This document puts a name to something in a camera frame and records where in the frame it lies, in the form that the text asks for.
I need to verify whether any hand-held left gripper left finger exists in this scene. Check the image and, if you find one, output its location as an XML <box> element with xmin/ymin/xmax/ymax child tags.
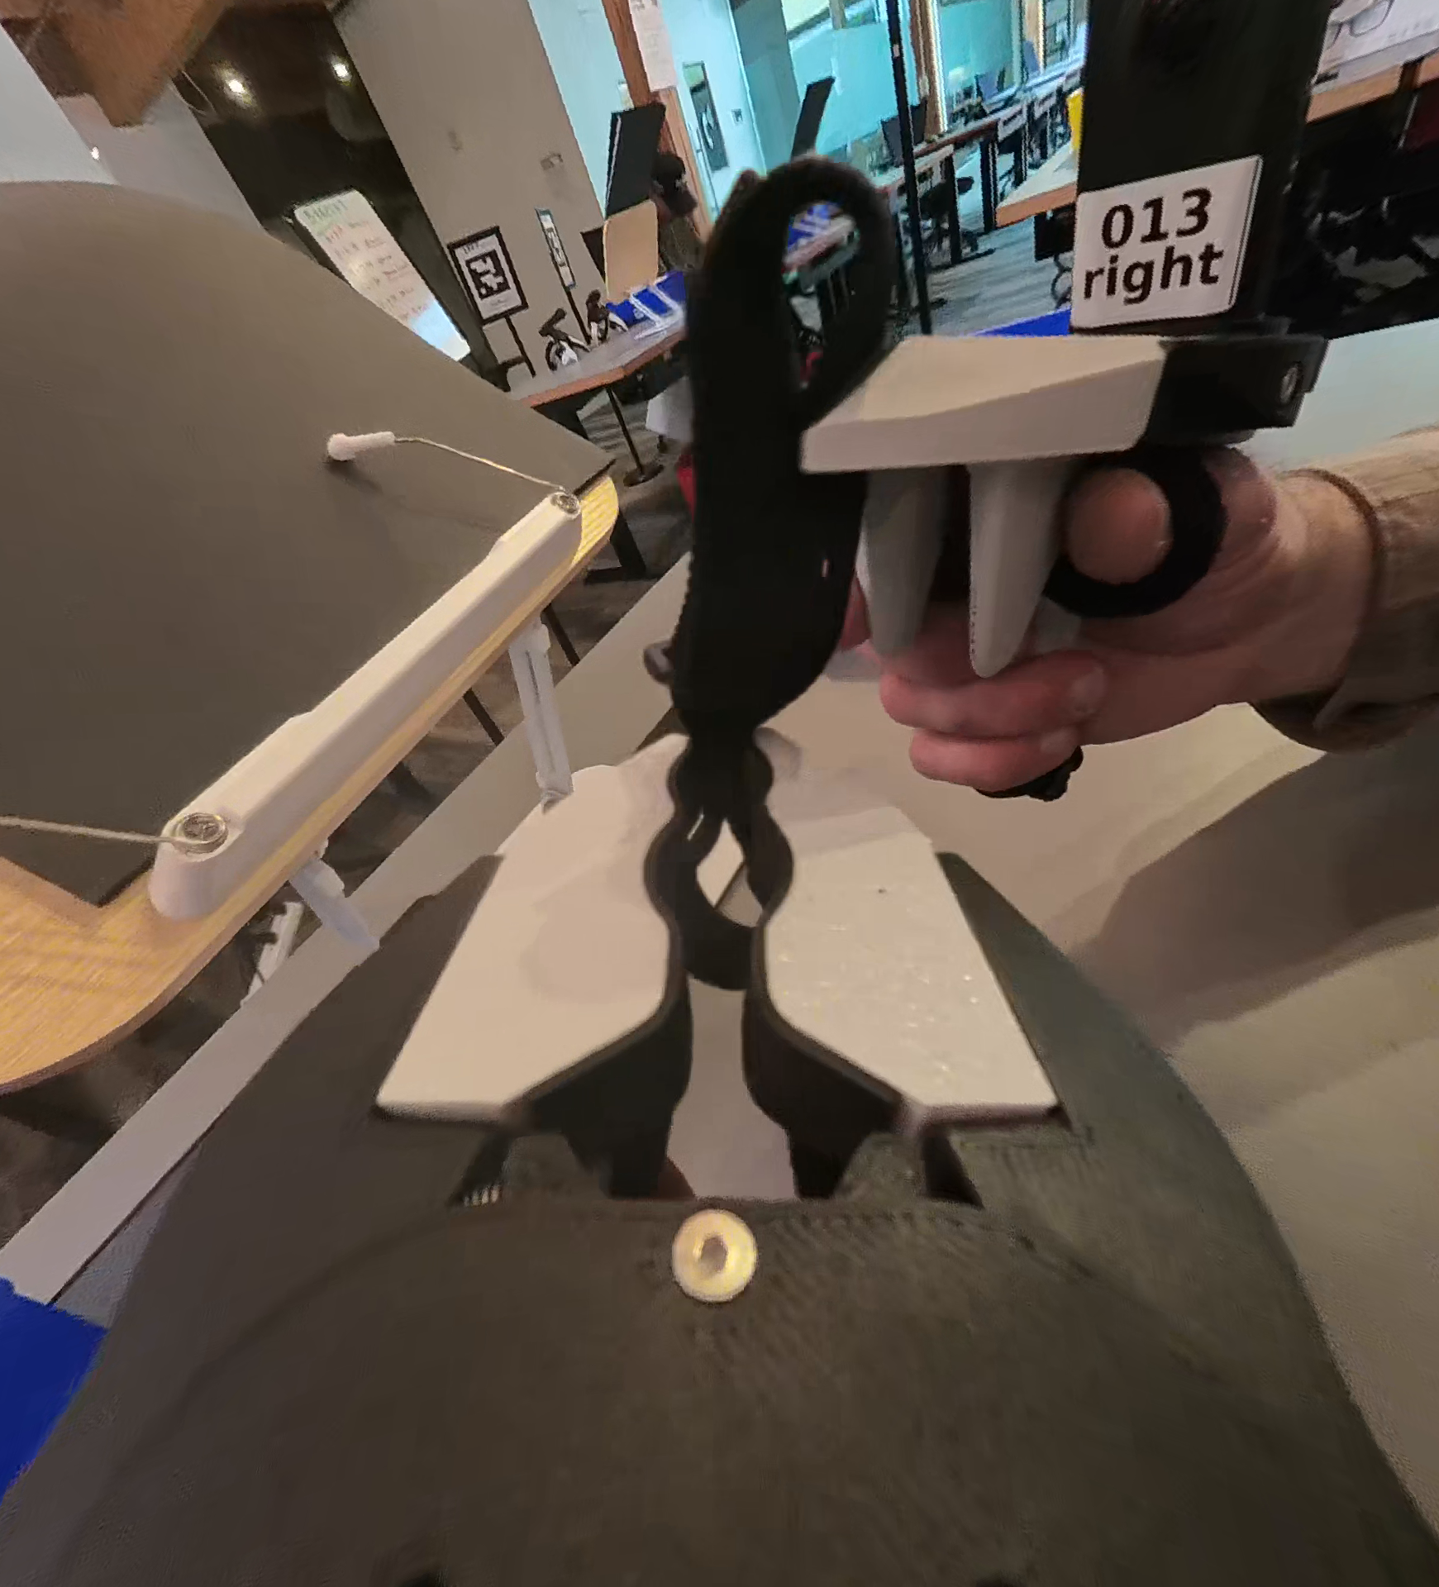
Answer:
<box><xmin>374</xmin><ymin>732</ymin><xmax>696</xmax><ymax>1198</ymax></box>

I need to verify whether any black pole stand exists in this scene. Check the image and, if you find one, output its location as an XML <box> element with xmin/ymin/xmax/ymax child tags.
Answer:
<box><xmin>886</xmin><ymin>0</ymin><xmax>934</xmax><ymax>337</ymax></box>

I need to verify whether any black fabric strap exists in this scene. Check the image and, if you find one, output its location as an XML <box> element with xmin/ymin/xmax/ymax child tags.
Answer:
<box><xmin>644</xmin><ymin>159</ymin><xmax>901</xmax><ymax>981</ymax></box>

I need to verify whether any person's right hand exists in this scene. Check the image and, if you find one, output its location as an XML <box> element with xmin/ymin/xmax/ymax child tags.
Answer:
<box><xmin>841</xmin><ymin>440</ymin><xmax>1380</xmax><ymax>795</ymax></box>

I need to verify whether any white display stand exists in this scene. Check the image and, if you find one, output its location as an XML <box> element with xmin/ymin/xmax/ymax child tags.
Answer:
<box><xmin>0</xmin><ymin>179</ymin><xmax>906</xmax><ymax>1106</ymax></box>

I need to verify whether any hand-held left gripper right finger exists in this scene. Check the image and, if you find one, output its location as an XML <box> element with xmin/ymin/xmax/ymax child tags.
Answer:
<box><xmin>737</xmin><ymin>732</ymin><xmax>1058</xmax><ymax>1198</ymax></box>

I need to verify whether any white printed box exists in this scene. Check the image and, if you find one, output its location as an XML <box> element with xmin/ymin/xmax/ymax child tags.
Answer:
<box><xmin>1314</xmin><ymin>0</ymin><xmax>1439</xmax><ymax>82</ymax></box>

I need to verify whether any whiteboard with writing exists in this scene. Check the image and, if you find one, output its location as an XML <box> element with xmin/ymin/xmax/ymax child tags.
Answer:
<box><xmin>295</xmin><ymin>189</ymin><xmax>473</xmax><ymax>361</ymax></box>

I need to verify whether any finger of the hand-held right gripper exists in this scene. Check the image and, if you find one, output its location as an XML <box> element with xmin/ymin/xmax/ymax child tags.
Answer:
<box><xmin>796</xmin><ymin>335</ymin><xmax>1170</xmax><ymax>679</ymax></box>
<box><xmin>853</xmin><ymin>472</ymin><xmax>954</xmax><ymax>662</ymax></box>

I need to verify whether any black white marker sign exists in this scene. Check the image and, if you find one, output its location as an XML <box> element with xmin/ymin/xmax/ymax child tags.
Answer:
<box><xmin>447</xmin><ymin>227</ymin><xmax>528</xmax><ymax>327</ymax></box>

